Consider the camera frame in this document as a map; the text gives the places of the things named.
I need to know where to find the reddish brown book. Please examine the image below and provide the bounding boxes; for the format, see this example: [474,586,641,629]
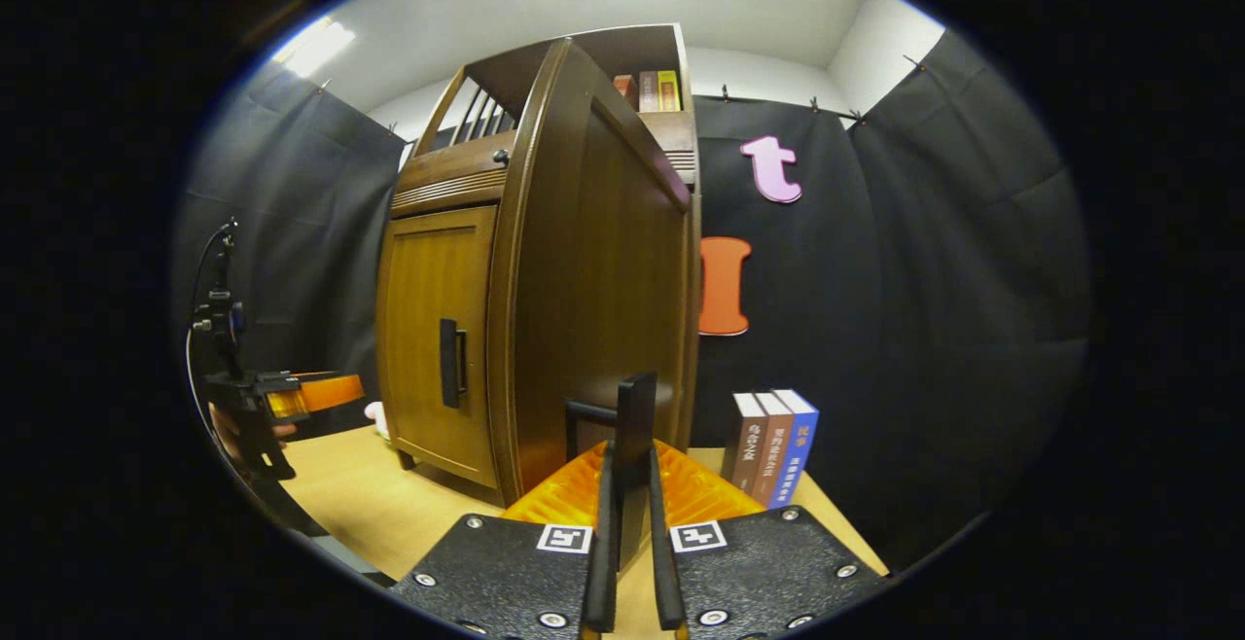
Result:
[751,392,796,510]

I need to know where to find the small ceiling light panel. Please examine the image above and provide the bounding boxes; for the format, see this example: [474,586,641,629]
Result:
[272,18,356,77]

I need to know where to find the dark brown book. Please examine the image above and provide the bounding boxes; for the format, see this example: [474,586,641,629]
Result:
[721,392,769,495]

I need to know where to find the black door handle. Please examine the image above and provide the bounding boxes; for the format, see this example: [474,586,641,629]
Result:
[439,318,469,410]
[566,372,658,568]

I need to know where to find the wooden double-door shoe cabinet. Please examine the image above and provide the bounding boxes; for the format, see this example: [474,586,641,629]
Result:
[376,22,703,510]

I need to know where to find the blue book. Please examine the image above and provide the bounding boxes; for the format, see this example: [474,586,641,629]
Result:
[775,388,820,510]

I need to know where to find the black backdrop cloth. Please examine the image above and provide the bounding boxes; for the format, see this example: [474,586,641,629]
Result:
[173,32,1092,573]

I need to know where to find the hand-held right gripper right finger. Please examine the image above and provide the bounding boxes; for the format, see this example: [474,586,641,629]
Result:
[647,441,891,640]

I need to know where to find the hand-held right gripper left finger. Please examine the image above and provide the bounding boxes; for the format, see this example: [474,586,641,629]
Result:
[389,441,621,640]

